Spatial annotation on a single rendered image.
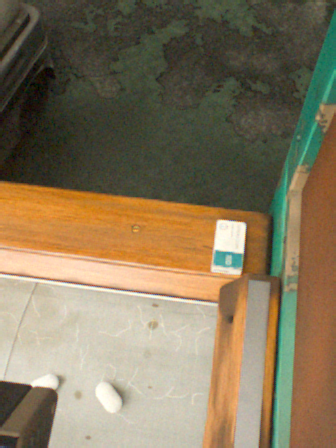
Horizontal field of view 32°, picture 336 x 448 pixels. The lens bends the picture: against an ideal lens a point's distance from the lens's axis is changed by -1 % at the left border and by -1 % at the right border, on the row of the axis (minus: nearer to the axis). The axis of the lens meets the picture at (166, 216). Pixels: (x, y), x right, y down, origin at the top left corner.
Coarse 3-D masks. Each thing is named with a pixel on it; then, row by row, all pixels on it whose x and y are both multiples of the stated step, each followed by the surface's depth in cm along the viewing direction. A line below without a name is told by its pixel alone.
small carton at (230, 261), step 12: (216, 228) 70; (228, 228) 70; (240, 228) 70; (216, 240) 69; (228, 240) 69; (240, 240) 69; (216, 252) 69; (228, 252) 69; (240, 252) 69; (216, 264) 68; (228, 264) 68; (240, 264) 68
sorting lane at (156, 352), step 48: (0, 288) 72; (48, 288) 72; (96, 288) 72; (0, 336) 69; (48, 336) 69; (96, 336) 69; (144, 336) 69; (192, 336) 69; (96, 384) 67; (144, 384) 67; (192, 384) 67; (96, 432) 64; (144, 432) 64; (192, 432) 64
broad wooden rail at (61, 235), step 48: (0, 192) 75; (48, 192) 75; (96, 192) 75; (0, 240) 72; (48, 240) 72; (96, 240) 72; (144, 240) 72; (192, 240) 72; (144, 288) 71; (192, 288) 70
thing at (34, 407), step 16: (0, 384) 35; (16, 384) 36; (0, 400) 33; (16, 400) 33; (32, 400) 33; (48, 400) 34; (0, 416) 31; (16, 416) 31; (32, 416) 32; (48, 416) 35; (0, 432) 30; (16, 432) 30; (32, 432) 32; (48, 432) 35
